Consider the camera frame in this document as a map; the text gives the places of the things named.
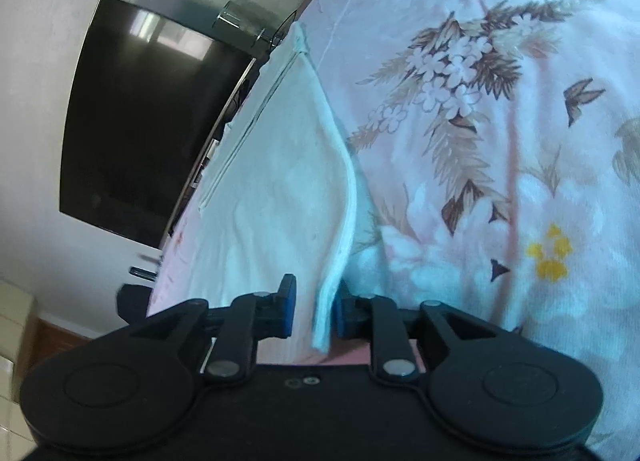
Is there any dark jacket on chair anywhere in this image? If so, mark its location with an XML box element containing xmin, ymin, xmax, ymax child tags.
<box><xmin>116</xmin><ymin>285</ymin><xmax>153</xmax><ymax>325</ymax></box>

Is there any brown wooden tv console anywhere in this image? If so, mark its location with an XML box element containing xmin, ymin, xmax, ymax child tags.
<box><xmin>163</xmin><ymin>57</ymin><xmax>259</xmax><ymax>243</ymax></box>

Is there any pink floral bed sheet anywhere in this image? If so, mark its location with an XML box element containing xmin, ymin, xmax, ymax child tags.
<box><xmin>293</xmin><ymin>0</ymin><xmax>639</xmax><ymax>460</ymax></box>

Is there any large curved black television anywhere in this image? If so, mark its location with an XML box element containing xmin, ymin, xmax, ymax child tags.
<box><xmin>60</xmin><ymin>0</ymin><xmax>253</xmax><ymax>247</ymax></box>

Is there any white knitted garment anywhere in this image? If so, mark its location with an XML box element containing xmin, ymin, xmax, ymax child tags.
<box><xmin>149</xmin><ymin>25</ymin><xmax>357</xmax><ymax>363</ymax></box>

